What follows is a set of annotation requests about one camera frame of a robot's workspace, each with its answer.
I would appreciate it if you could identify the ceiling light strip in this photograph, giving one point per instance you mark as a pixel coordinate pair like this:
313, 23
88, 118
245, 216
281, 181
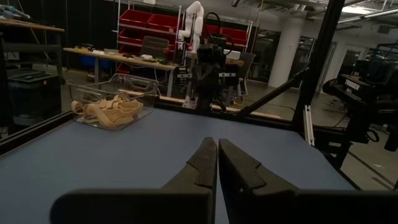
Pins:
357, 10

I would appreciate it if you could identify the light blue item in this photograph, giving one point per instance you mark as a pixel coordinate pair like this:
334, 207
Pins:
12, 12

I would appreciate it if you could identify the black neighbouring robot arm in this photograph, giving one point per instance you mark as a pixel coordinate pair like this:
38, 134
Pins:
357, 90

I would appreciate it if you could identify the grey chair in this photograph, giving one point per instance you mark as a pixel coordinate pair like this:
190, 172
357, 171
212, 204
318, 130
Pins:
246, 71

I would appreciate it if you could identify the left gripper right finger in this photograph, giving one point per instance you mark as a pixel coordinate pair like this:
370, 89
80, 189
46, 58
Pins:
239, 171

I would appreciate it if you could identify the black rig post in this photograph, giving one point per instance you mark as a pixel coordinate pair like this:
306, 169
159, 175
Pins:
317, 62

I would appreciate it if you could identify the wooden table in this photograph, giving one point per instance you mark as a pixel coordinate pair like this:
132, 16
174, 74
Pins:
31, 26

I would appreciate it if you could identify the red storage bin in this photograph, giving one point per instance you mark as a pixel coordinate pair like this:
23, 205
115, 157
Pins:
130, 36
163, 21
135, 17
234, 35

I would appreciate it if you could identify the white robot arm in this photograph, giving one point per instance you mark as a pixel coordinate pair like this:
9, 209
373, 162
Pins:
194, 21

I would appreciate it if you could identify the silver mounting bracket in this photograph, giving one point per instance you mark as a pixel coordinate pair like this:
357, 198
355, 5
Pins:
190, 102

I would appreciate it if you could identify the black rig strut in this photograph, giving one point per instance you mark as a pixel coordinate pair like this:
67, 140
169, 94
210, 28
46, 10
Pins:
273, 90

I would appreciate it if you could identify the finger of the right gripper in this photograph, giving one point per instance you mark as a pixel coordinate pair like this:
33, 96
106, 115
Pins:
201, 79
214, 79

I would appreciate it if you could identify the wooden workbench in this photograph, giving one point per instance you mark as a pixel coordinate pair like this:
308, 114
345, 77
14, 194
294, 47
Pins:
124, 57

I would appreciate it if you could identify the silver aluminium profile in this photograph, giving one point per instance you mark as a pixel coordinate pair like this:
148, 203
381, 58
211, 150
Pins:
308, 124

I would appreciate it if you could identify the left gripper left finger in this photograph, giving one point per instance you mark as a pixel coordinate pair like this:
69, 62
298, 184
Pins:
202, 168

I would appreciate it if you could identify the black storage box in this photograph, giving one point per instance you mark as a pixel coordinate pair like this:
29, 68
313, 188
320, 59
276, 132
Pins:
31, 93

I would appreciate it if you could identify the black table frame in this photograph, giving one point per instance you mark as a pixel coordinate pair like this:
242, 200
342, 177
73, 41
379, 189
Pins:
31, 130

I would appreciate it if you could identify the white pillar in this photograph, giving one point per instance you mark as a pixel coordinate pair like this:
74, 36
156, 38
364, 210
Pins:
286, 53

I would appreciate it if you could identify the metal shelf rack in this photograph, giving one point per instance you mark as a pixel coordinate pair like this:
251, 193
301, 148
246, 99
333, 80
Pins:
183, 9

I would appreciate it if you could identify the clear plastic basket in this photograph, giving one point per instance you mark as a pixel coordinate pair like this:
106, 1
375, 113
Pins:
140, 84

